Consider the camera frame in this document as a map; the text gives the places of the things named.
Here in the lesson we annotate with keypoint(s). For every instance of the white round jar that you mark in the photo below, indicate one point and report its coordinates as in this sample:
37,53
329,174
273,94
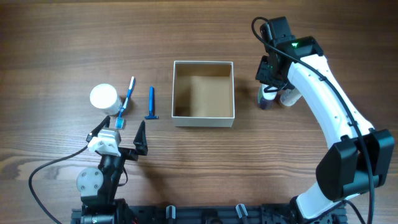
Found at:
105,98

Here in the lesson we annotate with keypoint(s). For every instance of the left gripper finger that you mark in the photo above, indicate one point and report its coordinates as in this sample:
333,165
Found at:
94,133
140,140

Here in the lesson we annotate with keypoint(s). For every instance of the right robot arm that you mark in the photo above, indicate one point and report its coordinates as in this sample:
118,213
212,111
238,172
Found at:
358,156

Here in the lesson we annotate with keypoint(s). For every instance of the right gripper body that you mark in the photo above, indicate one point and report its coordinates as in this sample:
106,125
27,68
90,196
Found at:
265,72

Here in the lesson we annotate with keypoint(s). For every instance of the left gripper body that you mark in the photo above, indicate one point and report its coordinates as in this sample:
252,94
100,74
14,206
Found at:
125,152

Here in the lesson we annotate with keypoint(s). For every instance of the black mounting rail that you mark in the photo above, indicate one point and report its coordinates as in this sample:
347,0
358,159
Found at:
261,214

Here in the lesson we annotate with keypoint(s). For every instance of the white squeeze tube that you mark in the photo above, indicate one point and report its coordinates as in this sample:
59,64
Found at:
289,97

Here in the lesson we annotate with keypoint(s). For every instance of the white cardboard box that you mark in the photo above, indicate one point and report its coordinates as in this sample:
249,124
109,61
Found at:
203,94

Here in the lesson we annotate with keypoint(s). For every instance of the blue disposable razor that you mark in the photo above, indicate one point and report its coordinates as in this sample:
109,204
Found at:
151,114

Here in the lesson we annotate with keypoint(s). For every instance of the dark blue pump bottle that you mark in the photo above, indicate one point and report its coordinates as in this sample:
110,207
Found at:
265,96

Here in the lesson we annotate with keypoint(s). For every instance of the blue white toothbrush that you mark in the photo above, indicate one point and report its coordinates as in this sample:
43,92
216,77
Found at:
120,120

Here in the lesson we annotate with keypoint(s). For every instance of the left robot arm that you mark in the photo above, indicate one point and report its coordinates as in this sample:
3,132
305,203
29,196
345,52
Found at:
98,185

